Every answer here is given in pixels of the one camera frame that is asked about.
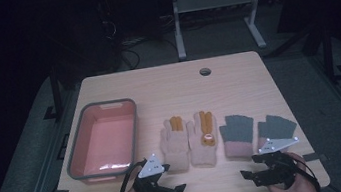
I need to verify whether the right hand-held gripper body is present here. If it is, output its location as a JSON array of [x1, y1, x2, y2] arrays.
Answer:
[[248, 134, 306, 192]]

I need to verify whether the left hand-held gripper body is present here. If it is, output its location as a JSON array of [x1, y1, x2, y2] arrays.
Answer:
[[129, 151, 177, 192]]

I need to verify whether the beige glove with orange fingers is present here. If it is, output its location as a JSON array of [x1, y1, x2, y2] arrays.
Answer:
[[156, 114, 193, 176]]

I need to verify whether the grey and pink fingerless glove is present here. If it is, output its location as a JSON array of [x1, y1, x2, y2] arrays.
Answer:
[[252, 111, 301, 156], [217, 112, 260, 163]]

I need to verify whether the beige glove with bear face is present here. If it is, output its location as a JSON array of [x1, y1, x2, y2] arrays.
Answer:
[[183, 109, 224, 171]]

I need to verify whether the pink basin with grey rim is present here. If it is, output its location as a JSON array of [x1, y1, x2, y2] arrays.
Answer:
[[58, 96, 148, 189]]

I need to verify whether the person's right hand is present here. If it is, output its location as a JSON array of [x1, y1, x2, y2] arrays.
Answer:
[[263, 149, 319, 192]]

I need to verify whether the black metal stand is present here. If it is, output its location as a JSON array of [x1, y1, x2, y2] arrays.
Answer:
[[319, 25, 341, 85], [36, 64, 69, 123]]

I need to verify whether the right hand-held gripper black cable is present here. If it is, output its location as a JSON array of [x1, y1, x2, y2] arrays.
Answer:
[[287, 152, 323, 192]]

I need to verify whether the grey round cable grommet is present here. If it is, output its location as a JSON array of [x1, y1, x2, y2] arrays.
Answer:
[[198, 66, 213, 78]]

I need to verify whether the tangle of floor cables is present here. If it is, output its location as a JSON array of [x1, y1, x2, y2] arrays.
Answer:
[[114, 31, 182, 72]]

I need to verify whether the white metal desk frame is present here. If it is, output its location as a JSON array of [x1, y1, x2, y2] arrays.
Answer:
[[158, 0, 320, 62]]

